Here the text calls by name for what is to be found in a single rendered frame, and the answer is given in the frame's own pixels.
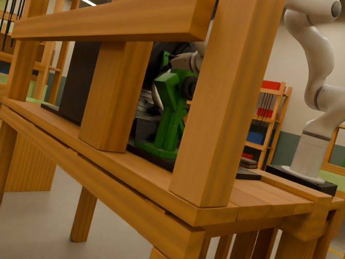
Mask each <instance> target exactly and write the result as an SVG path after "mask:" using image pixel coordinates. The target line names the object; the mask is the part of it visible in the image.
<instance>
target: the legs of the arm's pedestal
mask: <svg viewBox="0 0 345 259"><path fill-rule="evenodd" d="M339 212H340V209H336V210H331V211H329V212H328V216H327V219H326V222H325V225H324V229H323V232H322V235H321V237H320V238H318V242H317V245H316V248H315V251H314V255H313V258H312V259H325V257H326V255H327V252H328V248H329V245H330V242H331V238H332V235H333V232H334V229H335V225H336V222H337V219H338V215H339ZM258 231H259V233H258ZM277 233H278V228H276V227H273V228H267V229H261V230H255V231H249V232H243V233H237V234H236V238H235V241H234V245H233V248H232V252H231V255H230V258H229V259H270V257H271V254H272V250H273V246H274V243H275V240H276V236H277ZM257 235H258V236H257ZM256 238H257V240H256ZM255 242H256V244H255ZM254 246H255V247H254ZM252 252H253V254H252ZM251 256H252V258H251Z"/></svg>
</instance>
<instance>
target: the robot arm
mask: <svg viewBox="0 0 345 259"><path fill-rule="evenodd" d="M284 8H285V9H287V10H286V12H285V15H284V22H285V26H286V28H287V30H288V31H289V33H290V34H291V35H292V36H293V37H294V38H295V39H296V40H297V41H298V42H299V43H300V44H301V46H302V48H303V49H304V52H305V55H306V59H307V62H308V67H309V78H308V82H307V85H306V88H305V92H304V100H305V103H306V105H307V106H308V107H310V108H311V109H314V110H319V111H322V112H326V113H325V114H324V115H322V116H321V117H319V118H317V119H313V120H310V121H308V122H307V123H306V124H305V126H304V129H303V131H302V134H301V137H300V140H299V143H298V146H297V149H296V152H295V155H294V158H293V160H292V163H291V166H290V167H288V166H282V167H281V169H282V170H283V171H285V172H287V173H289V174H291V175H294V176H296V177H299V178H301V179H304V180H307V181H311V182H314V183H319V184H324V183H325V181H324V180H323V179H321V178H319V177H318V174H319V171H320V168H321V165H322V163H323V160H324V157H325V154H326V152H327V149H328V146H329V144H330V141H331V138H332V136H333V133H334V131H335V130H336V128H337V127H338V126H339V125H340V124H342V123H343V122H345V87H343V86H335V85H327V83H326V77H327V76H328V75H329V74H330V73H331V72H332V71H333V68H334V54H333V48H332V44H331V42H330V40H329V39H328V38H327V37H326V36H325V35H324V34H322V33H321V32H320V31H319V30H318V29H317V28H316V27H315V26H319V25H326V24H329V23H331V22H333V21H335V20H336V19H337V18H338V17H339V15H340V12H341V3H340V1H339V0H286V1H285V4H284ZM213 22H214V19H213V20H211V21H210V25H209V28H208V32H207V36H206V39H205V42H193V45H194V47H195V49H196V50H197V53H194V52H190V53H183V54H179V55H173V54H170V55H169V56H168V59H169V61H168V64H167V65H164V66H163V68H162V69H161V71H165V70H168V69H169V68H173V69H184V70H189V71H191V72H194V73H196V74H197V75H198V76H199V73H200V69H201V66H202V62H203V58H204V54H205V51H206V47H207V43H208V39H209V35H210V32H211V29H212V25H213ZM198 76H197V77H198Z"/></svg>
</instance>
